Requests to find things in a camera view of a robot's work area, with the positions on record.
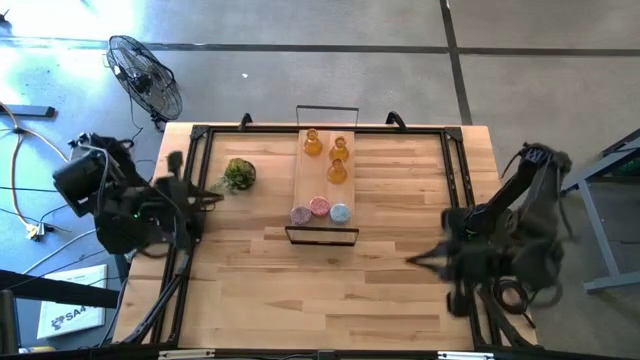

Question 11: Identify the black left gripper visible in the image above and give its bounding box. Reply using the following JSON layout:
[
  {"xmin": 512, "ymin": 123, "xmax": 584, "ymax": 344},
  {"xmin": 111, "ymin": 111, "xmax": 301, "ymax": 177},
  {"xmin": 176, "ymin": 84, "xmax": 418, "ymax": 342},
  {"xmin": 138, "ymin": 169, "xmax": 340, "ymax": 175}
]
[{"xmin": 164, "ymin": 150, "xmax": 225, "ymax": 254}]

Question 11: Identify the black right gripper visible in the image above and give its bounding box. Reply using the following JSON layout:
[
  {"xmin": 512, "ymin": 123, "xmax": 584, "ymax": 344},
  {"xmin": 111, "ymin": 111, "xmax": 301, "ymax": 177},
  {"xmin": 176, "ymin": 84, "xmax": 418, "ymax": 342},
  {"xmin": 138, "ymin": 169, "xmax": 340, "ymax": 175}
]
[{"xmin": 407, "ymin": 239, "xmax": 484, "ymax": 317}]

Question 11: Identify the purple patterned candle tin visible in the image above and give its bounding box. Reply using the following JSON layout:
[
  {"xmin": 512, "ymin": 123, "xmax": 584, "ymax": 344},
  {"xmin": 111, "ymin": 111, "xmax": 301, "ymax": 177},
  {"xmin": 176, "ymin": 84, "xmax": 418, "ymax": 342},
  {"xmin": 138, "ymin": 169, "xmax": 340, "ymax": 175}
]
[{"xmin": 290, "ymin": 205, "xmax": 312, "ymax": 226}]

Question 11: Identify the blue patterned candle tin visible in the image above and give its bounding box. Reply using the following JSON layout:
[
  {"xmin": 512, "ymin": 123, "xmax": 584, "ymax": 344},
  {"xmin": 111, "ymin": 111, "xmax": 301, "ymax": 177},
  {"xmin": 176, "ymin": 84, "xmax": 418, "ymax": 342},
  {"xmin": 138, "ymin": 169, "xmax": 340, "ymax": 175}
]
[{"xmin": 329, "ymin": 202, "xmax": 352, "ymax": 225}]

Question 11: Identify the red patterned candle tin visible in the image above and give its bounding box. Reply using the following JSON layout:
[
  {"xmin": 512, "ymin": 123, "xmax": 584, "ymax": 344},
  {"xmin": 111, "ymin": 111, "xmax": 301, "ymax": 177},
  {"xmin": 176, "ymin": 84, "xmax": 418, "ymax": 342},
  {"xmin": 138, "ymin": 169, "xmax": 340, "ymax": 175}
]
[{"xmin": 308, "ymin": 196, "xmax": 331, "ymax": 217}]

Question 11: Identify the potted green succulent plant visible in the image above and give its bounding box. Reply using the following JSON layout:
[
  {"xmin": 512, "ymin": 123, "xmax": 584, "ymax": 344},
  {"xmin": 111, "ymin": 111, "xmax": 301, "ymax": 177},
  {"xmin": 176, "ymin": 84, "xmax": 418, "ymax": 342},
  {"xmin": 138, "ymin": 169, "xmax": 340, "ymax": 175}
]
[{"xmin": 214, "ymin": 157, "xmax": 258, "ymax": 195}]

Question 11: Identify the black floor fan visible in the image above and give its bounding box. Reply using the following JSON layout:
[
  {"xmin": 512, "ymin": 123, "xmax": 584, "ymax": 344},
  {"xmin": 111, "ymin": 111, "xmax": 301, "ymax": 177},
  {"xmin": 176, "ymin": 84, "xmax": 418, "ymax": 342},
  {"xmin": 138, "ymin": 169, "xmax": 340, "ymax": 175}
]
[{"xmin": 105, "ymin": 34, "xmax": 185, "ymax": 132}]

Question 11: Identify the white printed box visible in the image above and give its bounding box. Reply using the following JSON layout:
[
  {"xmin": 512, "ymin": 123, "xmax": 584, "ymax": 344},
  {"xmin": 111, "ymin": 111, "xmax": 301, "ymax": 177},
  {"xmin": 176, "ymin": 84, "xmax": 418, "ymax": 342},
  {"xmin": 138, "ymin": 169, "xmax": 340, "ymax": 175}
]
[{"xmin": 36, "ymin": 263, "xmax": 109, "ymax": 340}]

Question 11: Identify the black beam with silver brackets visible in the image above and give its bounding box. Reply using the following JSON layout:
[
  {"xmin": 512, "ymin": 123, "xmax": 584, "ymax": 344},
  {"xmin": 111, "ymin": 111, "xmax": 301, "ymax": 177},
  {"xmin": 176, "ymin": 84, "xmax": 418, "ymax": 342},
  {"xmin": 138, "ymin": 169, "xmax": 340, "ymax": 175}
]
[{"xmin": 0, "ymin": 343, "xmax": 640, "ymax": 360}]

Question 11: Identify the black rig beam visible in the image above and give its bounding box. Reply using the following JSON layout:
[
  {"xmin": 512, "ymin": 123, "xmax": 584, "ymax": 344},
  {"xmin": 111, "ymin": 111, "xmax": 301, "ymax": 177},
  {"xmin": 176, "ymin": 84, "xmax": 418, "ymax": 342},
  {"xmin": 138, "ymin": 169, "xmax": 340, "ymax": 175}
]
[{"xmin": 0, "ymin": 269, "xmax": 121, "ymax": 309}]

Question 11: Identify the black floor bar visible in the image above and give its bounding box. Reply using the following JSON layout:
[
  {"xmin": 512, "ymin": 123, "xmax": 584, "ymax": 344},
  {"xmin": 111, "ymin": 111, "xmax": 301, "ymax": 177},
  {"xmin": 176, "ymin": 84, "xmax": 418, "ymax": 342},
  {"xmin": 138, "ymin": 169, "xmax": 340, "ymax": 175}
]
[{"xmin": 0, "ymin": 104, "xmax": 56, "ymax": 119}]

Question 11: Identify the black metal table frame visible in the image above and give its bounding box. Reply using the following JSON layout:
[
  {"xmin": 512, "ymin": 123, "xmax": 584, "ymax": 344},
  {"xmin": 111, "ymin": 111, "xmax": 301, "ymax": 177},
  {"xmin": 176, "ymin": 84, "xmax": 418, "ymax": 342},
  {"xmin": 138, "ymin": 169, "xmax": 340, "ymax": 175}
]
[{"xmin": 112, "ymin": 110, "xmax": 540, "ymax": 351}]

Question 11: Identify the coiled black cable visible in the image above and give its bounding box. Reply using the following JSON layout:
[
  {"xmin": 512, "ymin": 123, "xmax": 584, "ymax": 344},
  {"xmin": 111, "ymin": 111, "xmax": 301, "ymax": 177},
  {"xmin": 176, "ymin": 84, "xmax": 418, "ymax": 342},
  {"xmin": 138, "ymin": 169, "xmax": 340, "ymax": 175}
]
[{"xmin": 492, "ymin": 277, "xmax": 537, "ymax": 329}]

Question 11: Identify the wooden shelf with black frame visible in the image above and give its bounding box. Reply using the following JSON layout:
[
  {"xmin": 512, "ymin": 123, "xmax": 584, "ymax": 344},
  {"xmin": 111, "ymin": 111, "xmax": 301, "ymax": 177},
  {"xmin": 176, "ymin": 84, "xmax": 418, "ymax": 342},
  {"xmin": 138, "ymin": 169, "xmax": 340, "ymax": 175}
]
[{"xmin": 284, "ymin": 104, "xmax": 361, "ymax": 247}]

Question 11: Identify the white floor cable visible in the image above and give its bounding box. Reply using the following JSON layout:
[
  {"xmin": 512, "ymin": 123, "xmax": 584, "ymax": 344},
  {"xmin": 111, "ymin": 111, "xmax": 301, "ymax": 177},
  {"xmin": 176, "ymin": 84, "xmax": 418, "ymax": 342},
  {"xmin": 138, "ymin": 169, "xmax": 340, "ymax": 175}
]
[{"xmin": 22, "ymin": 222, "xmax": 139, "ymax": 276}]

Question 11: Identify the grey metal table frame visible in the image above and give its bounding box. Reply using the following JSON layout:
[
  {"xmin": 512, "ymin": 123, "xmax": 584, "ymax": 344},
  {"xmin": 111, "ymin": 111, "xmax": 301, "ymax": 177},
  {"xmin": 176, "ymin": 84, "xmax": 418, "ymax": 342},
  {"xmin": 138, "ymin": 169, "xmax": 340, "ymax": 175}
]
[{"xmin": 551, "ymin": 128, "xmax": 640, "ymax": 294}]

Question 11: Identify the beige power cable with plug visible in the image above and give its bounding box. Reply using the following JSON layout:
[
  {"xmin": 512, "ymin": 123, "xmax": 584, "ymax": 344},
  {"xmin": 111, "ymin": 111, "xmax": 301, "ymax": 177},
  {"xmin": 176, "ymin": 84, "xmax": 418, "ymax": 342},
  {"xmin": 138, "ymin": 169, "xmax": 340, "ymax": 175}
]
[{"xmin": 0, "ymin": 102, "xmax": 69, "ymax": 241}]

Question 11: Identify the black rig post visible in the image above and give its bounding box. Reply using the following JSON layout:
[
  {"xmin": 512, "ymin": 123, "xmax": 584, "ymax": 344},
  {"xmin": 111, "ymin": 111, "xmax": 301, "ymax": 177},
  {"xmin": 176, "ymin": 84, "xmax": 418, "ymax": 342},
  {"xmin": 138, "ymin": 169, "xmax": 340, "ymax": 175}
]
[{"xmin": 0, "ymin": 289, "xmax": 20, "ymax": 354}]

